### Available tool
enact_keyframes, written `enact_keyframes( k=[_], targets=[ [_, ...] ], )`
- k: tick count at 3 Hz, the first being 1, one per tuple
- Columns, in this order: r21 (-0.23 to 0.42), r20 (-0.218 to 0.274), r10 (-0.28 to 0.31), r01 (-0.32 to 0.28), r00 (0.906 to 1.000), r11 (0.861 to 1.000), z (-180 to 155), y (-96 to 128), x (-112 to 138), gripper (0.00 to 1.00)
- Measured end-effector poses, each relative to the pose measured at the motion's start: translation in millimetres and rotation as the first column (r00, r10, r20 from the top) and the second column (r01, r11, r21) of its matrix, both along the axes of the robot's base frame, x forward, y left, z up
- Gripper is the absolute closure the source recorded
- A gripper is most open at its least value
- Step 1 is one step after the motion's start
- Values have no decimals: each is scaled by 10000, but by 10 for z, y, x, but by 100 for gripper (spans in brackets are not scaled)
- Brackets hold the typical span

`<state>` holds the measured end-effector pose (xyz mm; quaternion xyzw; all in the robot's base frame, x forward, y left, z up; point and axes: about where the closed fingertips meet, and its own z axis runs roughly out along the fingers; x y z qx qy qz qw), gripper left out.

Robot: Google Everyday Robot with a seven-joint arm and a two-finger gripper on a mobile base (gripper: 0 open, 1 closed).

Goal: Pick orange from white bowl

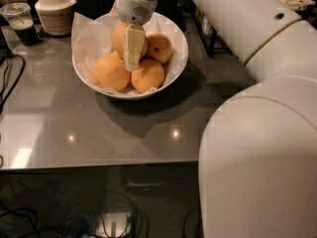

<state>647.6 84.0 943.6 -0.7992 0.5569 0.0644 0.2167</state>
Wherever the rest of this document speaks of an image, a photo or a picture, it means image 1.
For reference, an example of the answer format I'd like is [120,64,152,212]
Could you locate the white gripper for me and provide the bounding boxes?
[115,0,158,71]

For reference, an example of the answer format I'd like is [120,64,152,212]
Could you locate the orange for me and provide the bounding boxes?
[112,23,148,59]
[93,52,130,91]
[146,33,173,64]
[131,59,165,93]

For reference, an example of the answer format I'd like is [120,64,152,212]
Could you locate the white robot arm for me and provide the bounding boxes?
[192,0,317,238]

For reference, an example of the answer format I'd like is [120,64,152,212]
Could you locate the white ceramic bowl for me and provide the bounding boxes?
[71,10,189,101]

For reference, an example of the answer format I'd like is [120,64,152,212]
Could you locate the white paper liner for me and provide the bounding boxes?
[70,11,189,97]

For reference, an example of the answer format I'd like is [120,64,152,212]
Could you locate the dark cylinder container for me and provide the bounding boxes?
[156,0,186,31]

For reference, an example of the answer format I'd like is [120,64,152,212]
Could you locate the stack of paper bowls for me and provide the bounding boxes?
[35,0,76,36]

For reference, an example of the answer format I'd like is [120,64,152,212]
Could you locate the plastic cup with drink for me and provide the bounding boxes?
[0,3,39,46]

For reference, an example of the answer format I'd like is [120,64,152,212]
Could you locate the black cable on table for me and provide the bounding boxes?
[0,52,27,114]

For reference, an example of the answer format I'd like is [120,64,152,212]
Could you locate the black wire snack basket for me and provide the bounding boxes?
[190,0,316,58]

